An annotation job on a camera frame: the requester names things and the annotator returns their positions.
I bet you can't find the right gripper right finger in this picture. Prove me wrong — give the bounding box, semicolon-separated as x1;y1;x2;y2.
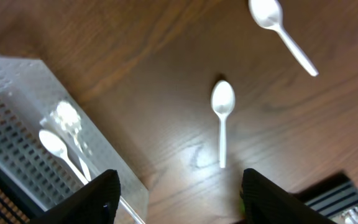
242;168;333;224

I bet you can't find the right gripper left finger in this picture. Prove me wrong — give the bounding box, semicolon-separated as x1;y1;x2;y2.
30;169;121;224

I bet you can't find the white plastic spoon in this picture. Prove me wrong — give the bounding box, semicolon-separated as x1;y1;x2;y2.
47;100;91;181
38;129;147;224
211;80;236;169
248;0;319;77

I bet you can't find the dark green plastic basket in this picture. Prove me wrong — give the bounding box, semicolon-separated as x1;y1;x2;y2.
0;169;44;223

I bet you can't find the clear plastic basket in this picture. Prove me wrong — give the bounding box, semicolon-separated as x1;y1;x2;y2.
0;55;149;223

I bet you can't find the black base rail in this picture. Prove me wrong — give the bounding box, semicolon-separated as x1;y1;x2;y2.
294;172;358;224

